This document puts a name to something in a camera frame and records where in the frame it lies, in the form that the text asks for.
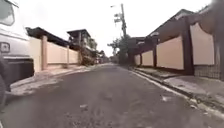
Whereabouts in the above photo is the building with gabled roof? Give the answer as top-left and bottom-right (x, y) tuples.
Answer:
(148, 8), (196, 38)

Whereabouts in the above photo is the group of trees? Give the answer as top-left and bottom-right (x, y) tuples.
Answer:
(107, 34), (134, 65)

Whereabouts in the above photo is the multi-storey building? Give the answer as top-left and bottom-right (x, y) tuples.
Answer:
(66, 28), (100, 66)

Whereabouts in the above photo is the grey asphalt road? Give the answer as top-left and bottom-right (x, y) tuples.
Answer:
(0, 63), (224, 128)

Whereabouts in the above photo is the building with dark roof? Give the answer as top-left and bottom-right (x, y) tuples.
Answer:
(25, 26), (71, 48)

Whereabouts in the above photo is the white vehicle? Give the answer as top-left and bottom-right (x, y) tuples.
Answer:
(0, 0), (36, 113)

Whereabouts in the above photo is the utility pole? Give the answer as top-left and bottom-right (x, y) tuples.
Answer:
(109, 3), (129, 66)

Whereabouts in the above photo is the dark wall with peach panels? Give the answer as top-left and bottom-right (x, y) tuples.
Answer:
(128, 4), (224, 81)

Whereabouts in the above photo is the concrete pavement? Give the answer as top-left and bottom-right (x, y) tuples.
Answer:
(131, 66), (224, 118)
(6, 64), (91, 98)

